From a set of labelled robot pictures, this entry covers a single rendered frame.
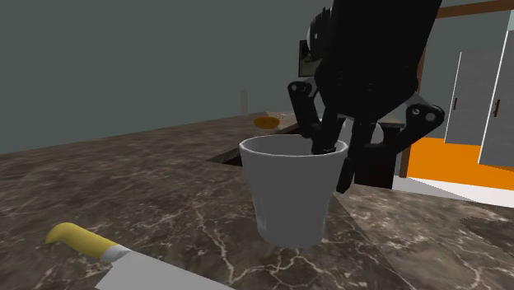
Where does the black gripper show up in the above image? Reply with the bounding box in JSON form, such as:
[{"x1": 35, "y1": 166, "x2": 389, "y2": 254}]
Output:
[{"x1": 287, "y1": 0, "x2": 446, "y2": 194}]

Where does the white cup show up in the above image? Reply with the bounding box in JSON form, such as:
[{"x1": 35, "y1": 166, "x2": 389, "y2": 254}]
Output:
[{"x1": 238, "y1": 133, "x2": 349, "y2": 248}]

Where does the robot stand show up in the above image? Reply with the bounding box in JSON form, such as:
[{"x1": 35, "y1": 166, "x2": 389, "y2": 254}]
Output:
[{"x1": 353, "y1": 143, "x2": 399, "y2": 190}]

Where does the orange bowl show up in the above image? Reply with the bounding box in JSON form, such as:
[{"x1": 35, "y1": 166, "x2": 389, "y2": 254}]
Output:
[{"x1": 253, "y1": 115, "x2": 281, "y2": 130}]

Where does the white double door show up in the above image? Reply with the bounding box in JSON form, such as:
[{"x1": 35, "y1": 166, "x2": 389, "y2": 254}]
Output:
[{"x1": 443, "y1": 9, "x2": 514, "y2": 168}]

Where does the dark framed wall picture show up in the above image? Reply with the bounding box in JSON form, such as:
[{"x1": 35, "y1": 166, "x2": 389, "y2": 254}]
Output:
[{"x1": 298, "y1": 40, "x2": 322, "y2": 78}]

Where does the brown wooden door frame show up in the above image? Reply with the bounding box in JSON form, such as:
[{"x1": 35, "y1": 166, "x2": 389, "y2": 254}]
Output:
[{"x1": 399, "y1": 0, "x2": 514, "y2": 179}]

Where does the yellow handled knife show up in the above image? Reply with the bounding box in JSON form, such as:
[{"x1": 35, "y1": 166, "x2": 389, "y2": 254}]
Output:
[{"x1": 44, "y1": 222, "x2": 236, "y2": 290}]

